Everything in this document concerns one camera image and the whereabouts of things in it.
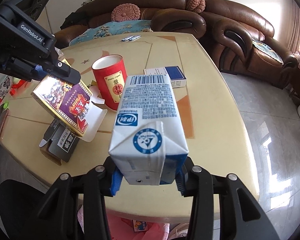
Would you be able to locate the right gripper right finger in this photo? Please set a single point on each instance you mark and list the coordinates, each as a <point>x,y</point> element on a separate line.
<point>184,181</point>

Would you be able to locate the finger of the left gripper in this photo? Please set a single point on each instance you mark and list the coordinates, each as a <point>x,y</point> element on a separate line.
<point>62,71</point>

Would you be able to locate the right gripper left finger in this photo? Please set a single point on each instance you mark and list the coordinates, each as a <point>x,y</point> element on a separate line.
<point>112,178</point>

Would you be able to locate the purple gold card box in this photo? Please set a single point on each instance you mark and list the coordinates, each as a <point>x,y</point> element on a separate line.
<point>75,106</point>

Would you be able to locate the white blue milk carton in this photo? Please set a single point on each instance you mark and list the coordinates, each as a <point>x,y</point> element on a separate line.
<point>148,143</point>

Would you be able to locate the red paper cup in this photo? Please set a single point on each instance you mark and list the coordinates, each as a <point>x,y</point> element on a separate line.
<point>110,75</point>

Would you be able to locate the black small carton box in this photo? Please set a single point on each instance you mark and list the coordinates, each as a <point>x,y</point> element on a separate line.
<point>58,143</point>

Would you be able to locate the pink trash bag bin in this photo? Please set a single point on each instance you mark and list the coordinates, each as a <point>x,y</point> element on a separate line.
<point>121,228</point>

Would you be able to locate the red plastic tray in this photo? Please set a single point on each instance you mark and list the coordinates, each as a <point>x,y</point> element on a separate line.
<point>16,84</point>

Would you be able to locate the blue floral sofa cover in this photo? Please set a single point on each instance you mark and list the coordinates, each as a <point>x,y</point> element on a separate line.
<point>113,28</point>

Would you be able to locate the silver gum pack left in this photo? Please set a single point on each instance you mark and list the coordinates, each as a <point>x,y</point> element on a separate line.
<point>127,39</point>

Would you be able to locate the silver gum pack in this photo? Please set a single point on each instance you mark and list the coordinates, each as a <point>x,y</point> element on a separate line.
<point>127,39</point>
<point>135,37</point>

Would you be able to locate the silver gum pack right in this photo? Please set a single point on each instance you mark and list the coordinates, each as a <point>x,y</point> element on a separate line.
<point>135,37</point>

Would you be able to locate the pink round cushion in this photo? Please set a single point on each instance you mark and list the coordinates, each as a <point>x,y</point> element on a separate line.
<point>125,12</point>

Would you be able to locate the brown leather long sofa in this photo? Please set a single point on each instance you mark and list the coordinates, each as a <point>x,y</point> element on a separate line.
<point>164,15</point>

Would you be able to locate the pink cushion on sofa corner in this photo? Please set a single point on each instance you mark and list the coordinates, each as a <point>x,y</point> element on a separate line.
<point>197,6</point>

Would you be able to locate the brown leather armchair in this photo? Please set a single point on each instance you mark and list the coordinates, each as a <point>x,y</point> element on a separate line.
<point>240,41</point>

